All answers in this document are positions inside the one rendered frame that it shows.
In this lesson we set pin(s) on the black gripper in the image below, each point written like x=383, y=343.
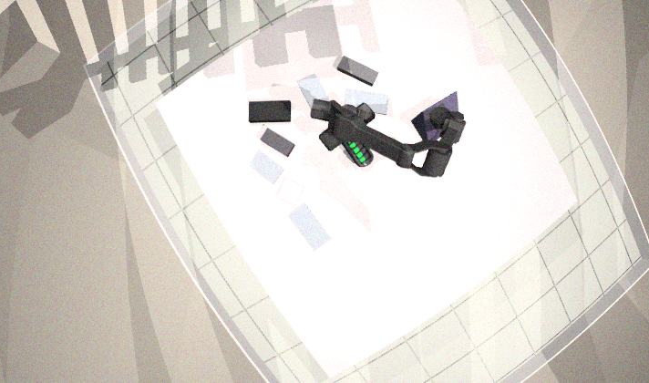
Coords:
x=331, y=142

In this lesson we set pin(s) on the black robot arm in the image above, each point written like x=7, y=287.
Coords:
x=346, y=123

